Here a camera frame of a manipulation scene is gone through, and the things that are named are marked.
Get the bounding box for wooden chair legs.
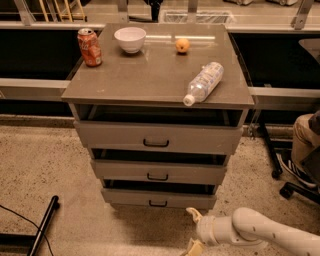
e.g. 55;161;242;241
38;0;87;22

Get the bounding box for black stand leg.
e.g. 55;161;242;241
0;195;60;256

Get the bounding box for orange soda can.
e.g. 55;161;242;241
77;28;102;67

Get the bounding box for grey top drawer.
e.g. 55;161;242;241
74;121;243;155

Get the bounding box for white bowl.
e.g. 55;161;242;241
114;27;146;54

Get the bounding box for grey drawer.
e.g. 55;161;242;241
91;160;226;185
101;188;216;210
74;121;243;155

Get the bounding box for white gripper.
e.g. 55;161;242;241
181;207;218;256

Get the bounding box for clear plastic water bottle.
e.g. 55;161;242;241
183;62;224;106

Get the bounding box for person leg tan trousers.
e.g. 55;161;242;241
291;111;320;169

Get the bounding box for grey middle drawer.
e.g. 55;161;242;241
91;160;226;185

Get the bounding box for black office chair base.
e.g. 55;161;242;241
257;121;320;205

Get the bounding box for grey bottom drawer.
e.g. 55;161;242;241
101;188;216;210

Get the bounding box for metal railing frame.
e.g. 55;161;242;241
1;0;320;110

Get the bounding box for orange fruit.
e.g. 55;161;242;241
175;38;190;53

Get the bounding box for black floor cable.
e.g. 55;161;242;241
0;203;55;256

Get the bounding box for grey drawer cabinet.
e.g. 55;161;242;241
62;24;254;195

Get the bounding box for black white sneaker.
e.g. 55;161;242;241
278;153;317;189

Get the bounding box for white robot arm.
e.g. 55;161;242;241
181;207;320;256

